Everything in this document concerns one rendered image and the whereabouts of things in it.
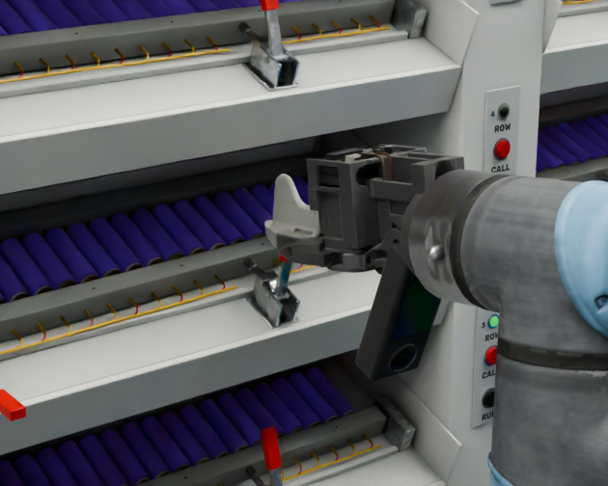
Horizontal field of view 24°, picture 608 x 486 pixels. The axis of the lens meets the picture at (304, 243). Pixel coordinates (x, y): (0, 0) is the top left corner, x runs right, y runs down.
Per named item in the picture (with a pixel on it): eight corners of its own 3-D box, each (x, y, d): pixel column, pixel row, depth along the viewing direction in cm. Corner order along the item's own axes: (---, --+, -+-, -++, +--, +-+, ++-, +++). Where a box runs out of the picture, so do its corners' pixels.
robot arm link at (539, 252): (587, 363, 80) (598, 187, 79) (441, 327, 90) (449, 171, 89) (694, 350, 85) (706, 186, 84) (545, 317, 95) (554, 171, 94)
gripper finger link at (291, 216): (263, 166, 112) (339, 174, 105) (271, 238, 113) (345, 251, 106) (233, 173, 110) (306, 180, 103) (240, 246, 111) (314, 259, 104)
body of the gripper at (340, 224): (378, 142, 106) (488, 151, 97) (387, 253, 108) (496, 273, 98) (296, 158, 102) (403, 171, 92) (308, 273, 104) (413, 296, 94)
